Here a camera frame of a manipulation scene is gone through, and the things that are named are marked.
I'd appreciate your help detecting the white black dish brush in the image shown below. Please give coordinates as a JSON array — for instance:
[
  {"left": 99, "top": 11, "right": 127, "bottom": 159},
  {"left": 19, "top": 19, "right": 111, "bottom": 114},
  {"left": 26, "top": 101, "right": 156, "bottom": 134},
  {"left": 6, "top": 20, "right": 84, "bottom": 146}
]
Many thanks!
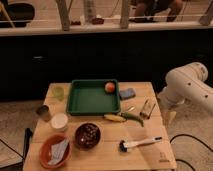
[{"left": 119, "top": 137, "right": 162, "bottom": 152}]

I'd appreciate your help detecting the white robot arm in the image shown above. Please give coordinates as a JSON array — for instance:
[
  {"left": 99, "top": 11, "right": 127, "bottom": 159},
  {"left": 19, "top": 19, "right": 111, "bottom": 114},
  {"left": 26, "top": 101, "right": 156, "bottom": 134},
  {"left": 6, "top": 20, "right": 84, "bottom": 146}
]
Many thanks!
[{"left": 157, "top": 62, "right": 213, "bottom": 127}]

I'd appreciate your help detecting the green plastic tray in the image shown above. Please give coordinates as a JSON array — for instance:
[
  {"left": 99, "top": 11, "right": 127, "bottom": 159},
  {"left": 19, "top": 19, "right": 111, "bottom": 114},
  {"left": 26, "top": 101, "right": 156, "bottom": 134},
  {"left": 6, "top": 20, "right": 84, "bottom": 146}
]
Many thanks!
[{"left": 66, "top": 79, "right": 121, "bottom": 116}]

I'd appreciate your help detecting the clear glass box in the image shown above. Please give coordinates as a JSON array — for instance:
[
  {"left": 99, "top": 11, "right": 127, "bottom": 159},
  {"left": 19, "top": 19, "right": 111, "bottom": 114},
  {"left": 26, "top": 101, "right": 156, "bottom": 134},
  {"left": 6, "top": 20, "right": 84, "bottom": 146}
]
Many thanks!
[{"left": 140, "top": 99, "right": 156, "bottom": 119}]

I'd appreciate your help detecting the green chili pepper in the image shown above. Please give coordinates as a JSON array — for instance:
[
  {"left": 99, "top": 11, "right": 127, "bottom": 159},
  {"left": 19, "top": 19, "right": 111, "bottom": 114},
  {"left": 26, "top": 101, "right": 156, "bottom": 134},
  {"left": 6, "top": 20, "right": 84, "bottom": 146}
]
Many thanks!
[{"left": 121, "top": 113, "right": 144, "bottom": 127}]

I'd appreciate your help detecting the blue sponge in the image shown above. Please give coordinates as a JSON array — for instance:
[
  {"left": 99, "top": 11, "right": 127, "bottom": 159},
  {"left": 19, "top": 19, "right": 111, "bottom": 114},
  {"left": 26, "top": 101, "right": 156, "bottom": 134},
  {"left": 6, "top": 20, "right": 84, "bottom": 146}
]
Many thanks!
[{"left": 119, "top": 88, "right": 136, "bottom": 100}]

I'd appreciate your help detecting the orange peach fruit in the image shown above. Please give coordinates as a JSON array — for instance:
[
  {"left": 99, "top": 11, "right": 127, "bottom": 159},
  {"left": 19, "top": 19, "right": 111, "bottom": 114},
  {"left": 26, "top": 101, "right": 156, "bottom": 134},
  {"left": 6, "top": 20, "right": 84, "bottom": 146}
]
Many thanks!
[{"left": 105, "top": 82, "right": 115, "bottom": 93}]

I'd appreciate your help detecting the dark brown bowl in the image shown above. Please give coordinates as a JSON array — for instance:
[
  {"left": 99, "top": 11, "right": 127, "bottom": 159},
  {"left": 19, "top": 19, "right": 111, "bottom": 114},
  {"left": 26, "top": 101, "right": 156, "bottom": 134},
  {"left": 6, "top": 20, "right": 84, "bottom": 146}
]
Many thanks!
[{"left": 74, "top": 123, "right": 101, "bottom": 150}]

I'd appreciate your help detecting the white cup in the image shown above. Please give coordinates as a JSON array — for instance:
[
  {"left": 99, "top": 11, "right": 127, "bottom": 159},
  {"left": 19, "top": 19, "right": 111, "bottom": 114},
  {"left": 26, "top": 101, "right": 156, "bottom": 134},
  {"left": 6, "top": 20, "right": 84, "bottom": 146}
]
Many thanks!
[{"left": 51, "top": 113, "right": 68, "bottom": 131}]

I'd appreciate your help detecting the seated person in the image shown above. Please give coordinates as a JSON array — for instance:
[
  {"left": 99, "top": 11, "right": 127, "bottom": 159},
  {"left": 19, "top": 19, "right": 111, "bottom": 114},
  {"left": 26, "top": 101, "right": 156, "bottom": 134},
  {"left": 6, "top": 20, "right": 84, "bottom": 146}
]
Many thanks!
[{"left": 131, "top": 0, "right": 183, "bottom": 23}]

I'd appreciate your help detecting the yellow green cup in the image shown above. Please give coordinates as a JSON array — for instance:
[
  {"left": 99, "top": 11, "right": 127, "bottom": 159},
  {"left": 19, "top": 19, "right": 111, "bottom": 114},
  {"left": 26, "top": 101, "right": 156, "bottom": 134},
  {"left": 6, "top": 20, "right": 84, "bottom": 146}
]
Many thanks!
[{"left": 52, "top": 87, "right": 64, "bottom": 101}]

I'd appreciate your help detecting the white paper packet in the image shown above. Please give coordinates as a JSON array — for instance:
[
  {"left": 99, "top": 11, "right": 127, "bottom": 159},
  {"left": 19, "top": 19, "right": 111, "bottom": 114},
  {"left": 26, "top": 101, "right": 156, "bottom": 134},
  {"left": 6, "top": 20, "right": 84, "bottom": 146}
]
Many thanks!
[{"left": 48, "top": 139, "right": 69, "bottom": 165}]

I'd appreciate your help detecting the orange bowl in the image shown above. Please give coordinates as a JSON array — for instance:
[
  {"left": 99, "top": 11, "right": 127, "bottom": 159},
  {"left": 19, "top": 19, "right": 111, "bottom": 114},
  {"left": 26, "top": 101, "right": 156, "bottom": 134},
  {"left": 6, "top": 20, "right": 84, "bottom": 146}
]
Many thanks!
[{"left": 39, "top": 134, "right": 71, "bottom": 169}]

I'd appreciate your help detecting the metal cup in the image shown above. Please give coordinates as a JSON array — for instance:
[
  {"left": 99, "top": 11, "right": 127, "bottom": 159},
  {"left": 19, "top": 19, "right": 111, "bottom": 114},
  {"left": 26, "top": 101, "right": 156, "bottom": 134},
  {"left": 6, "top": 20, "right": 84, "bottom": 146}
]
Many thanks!
[{"left": 36, "top": 105, "right": 51, "bottom": 122}]

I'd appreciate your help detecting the black chair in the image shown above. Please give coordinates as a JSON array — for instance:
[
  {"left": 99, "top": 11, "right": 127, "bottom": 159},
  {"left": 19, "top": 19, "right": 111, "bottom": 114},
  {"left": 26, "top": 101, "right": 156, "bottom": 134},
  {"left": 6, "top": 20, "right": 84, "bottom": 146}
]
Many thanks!
[{"left": 0, "top": 0, "right": 35, "bottom": 28}]

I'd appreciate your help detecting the black floor cable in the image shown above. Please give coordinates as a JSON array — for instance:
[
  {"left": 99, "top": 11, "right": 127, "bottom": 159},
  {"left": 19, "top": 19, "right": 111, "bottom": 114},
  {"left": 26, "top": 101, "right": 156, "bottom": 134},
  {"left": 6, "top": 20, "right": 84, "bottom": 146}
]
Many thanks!
[{"left": 169, "top": 133, "right": 213, "bottom": 171}]

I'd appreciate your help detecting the black table side bracket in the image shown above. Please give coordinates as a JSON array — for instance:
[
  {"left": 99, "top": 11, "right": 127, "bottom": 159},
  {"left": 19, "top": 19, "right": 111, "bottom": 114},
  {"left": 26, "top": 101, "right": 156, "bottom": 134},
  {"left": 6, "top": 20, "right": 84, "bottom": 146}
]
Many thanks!
[{"left": 23, "top": 128, "right": 33, "bottom": 157}]

